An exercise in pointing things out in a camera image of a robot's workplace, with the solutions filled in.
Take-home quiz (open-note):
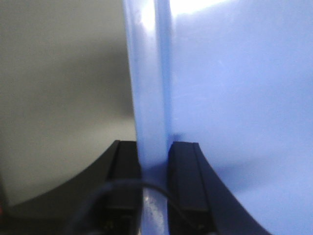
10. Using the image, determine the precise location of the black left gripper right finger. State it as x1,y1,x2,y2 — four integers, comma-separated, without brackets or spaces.
167,142,269,235

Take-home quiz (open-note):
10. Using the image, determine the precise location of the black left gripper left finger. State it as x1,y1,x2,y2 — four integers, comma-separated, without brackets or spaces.
0,141,142,235

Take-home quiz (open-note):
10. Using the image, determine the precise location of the blue plastic tray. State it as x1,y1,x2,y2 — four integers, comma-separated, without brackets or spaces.
123,0,313,235

